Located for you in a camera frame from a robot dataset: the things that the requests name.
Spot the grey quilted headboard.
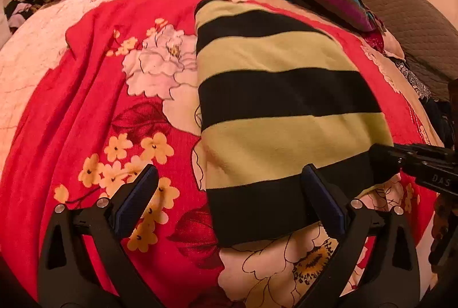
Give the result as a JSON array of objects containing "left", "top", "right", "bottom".
[{"left": 314, "top": 0, "right": 458, "bottom": 103}]

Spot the red floral blanket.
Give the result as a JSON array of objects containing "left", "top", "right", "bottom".
[{"left": 0, "top": 0, "right": 444, "bottom": 308}]

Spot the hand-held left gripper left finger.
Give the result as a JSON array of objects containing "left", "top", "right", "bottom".
[{"left": 37, "top": 164, "right": 160, "bottom": 308}]

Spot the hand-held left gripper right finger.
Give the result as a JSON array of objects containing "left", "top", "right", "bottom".
[{"left": 301, "top": 164, "right": 420, "bottom": 308}]

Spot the peach plush blanket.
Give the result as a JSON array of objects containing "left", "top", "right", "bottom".
[{"left": 0, "top": 0, "right": 147, "bottom": 169}]

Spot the green black striped frog sweater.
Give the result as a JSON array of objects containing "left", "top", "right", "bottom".
[{"left": 194, "top": 0, "right": 395, "bottom": 248}]

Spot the dark patterned cloth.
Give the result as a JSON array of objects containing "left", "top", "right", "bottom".
[{"left": 390, "top": 58, "right": 434, "bottom": 102}]

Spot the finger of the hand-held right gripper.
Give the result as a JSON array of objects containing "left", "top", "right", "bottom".
[{"left": 368, "top": 143, "right": 408, "bottom": 184}]

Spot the person's right hand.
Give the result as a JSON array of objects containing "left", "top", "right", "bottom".
[{"left": 427, "top": 191, "right": 458, "bottom": 267}]

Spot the pile of dark clothes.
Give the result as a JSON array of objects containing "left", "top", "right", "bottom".
[{"left": 3, "top": 0, "right": 49, "bottom": 30}]

